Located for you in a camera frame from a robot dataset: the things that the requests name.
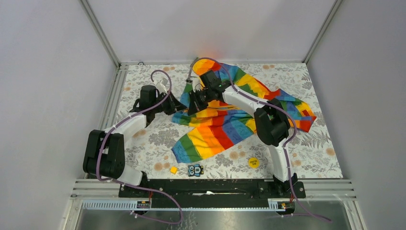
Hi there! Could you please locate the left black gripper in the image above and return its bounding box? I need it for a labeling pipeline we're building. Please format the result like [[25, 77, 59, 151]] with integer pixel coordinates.
[[151, 90, 187, 115]]

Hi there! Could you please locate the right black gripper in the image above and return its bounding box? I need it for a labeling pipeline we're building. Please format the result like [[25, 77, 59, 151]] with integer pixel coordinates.
[[189, 88, 214, 116]]

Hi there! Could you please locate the rainbow striped jacket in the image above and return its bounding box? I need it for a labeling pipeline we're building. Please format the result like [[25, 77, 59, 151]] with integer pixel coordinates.
[[171, 59, 316, 163]]

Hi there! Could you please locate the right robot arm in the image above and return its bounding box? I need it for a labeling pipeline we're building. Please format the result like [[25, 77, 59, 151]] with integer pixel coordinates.
[[188, 70, 297, 197]]

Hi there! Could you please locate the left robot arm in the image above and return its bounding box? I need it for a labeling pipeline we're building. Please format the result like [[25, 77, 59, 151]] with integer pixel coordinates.
[[82, 83, 187, 197]]

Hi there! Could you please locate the small yellow cube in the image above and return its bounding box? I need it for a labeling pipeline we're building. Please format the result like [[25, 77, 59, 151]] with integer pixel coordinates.
[[170, 167, 178, 174]]

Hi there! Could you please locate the blue owl toy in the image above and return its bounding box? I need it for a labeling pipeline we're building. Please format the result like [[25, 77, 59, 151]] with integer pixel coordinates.
[[188, 164, 204, 177]]

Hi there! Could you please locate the yellow round disc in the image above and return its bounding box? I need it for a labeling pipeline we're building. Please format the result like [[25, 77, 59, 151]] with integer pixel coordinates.
[[248, 157, 260, 169]]

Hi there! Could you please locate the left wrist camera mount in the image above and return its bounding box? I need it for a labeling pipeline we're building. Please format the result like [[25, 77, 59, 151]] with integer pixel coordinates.
[[155, 79, 168, 94]]

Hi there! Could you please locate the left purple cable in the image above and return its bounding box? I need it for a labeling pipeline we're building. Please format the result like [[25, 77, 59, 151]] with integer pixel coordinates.
[[95, 69, 185, 224]]

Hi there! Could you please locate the purple cable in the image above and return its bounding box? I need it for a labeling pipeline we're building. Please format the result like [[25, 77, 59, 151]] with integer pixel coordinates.
[[187, 57, 332, 223], [95, 69, 185, 224]]

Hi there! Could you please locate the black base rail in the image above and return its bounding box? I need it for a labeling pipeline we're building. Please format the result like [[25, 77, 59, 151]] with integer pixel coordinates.
[[118, 179, 306, 208]]

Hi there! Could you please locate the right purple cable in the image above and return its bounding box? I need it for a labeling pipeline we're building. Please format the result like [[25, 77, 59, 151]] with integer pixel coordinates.
[[187, 57, 332, 223]]

